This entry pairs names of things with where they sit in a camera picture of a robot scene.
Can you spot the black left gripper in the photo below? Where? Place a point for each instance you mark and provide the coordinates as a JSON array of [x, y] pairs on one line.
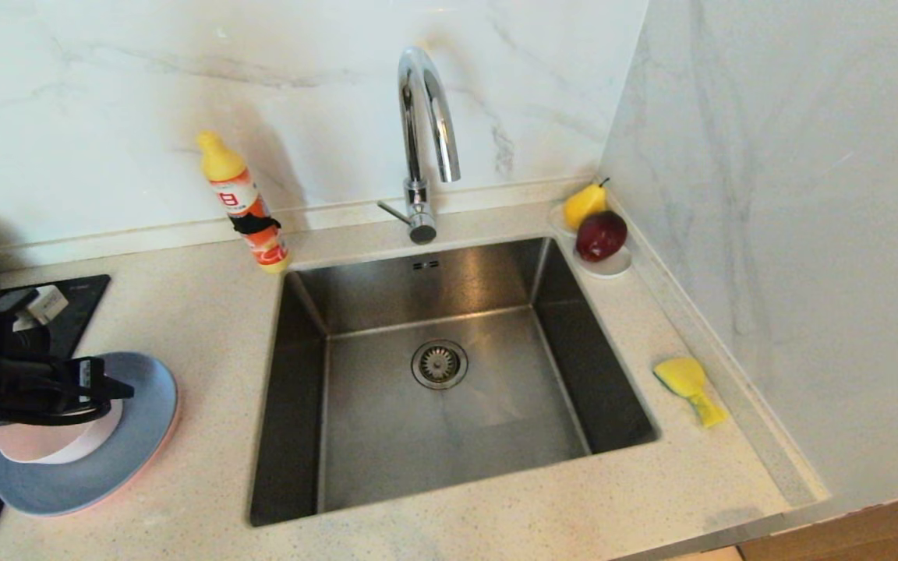
[[20, 389]]

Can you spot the blue-grey plate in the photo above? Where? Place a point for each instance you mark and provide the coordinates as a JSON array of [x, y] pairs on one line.
[[137, 436]]

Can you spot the pink plate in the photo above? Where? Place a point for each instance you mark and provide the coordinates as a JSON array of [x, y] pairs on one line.
[[160, 460]]

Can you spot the pale pink bowl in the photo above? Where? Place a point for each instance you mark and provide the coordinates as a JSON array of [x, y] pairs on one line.
[[44, 444]]

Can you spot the yellow-capped orange dish soap bottle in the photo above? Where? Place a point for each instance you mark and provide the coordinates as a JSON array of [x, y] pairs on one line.
[[219, 164]]

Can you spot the chrome gooseneck faucet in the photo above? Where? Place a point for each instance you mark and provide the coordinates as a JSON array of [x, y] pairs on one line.
[[416, 195]]

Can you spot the yellow fish-shaped sponge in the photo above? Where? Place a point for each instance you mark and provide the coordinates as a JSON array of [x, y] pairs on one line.
[[683, 378]]

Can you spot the stainless steel sink basin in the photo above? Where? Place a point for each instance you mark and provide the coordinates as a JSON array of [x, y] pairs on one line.
[[387, 436]]

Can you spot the black induction cooktop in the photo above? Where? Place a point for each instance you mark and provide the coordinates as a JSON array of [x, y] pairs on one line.
[[79, 312]]

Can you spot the round metal drain strainer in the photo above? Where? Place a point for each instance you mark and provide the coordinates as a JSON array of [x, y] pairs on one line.
[[440, 365]]

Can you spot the yellow pear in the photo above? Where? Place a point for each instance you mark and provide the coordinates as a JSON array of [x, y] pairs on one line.
[[581, 206]]

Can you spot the dark red apple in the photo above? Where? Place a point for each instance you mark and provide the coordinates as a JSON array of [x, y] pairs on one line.
[[599, 236]]

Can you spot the small white dish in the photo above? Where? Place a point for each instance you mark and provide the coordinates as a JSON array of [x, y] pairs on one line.
[[611, 269]]

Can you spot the light wooden cabinet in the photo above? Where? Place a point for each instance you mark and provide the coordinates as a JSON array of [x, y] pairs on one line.
[[870, 534]]

